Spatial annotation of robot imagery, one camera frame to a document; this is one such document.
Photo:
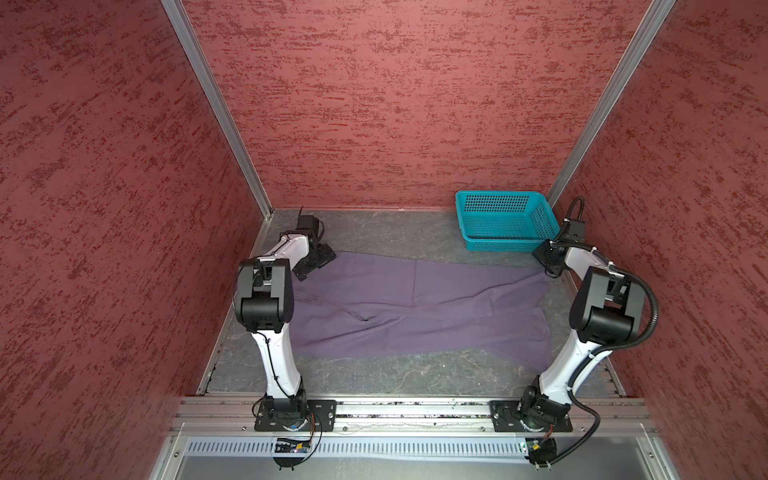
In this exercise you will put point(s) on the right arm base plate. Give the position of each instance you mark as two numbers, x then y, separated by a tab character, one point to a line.
510	415

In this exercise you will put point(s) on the teal plastic basket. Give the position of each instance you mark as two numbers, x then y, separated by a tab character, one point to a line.
504	221

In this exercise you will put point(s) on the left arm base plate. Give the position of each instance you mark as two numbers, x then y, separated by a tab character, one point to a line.
285	415

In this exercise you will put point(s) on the circuit board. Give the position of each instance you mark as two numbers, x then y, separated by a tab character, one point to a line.
541	452
288	446

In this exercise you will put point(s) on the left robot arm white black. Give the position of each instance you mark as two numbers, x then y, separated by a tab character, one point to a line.
264	305

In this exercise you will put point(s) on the purple trousers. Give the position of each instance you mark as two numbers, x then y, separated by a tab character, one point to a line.
368	306

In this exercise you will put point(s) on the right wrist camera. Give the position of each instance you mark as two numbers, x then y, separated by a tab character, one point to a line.
574	230

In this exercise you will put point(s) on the right circuit board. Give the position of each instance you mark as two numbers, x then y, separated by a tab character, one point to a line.
541	452

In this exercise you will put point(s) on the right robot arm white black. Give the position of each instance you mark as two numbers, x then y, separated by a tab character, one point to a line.
605	313

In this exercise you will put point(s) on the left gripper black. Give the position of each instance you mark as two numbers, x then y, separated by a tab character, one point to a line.
326	254

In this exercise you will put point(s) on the left circuit board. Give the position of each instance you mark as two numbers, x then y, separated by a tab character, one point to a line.
288	446

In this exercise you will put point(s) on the white vented cable duct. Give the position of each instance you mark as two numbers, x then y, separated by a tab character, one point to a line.
416	448

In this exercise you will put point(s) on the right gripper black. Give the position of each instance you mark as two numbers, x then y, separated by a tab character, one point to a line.
540	252

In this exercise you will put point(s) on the corner aluminium post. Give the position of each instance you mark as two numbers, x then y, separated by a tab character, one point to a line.
642	39
193	50

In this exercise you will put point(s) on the aluminium front rail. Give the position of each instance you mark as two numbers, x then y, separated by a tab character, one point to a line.
363	416

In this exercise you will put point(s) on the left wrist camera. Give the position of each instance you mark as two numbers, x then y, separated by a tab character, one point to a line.
310	226

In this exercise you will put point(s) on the left corner aluminium post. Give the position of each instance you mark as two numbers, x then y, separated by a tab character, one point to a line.
193	50

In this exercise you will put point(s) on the right corner aluminium post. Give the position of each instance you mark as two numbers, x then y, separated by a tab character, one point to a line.
642	39

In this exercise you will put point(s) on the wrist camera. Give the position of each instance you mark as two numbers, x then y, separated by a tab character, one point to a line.
574	230
310	226

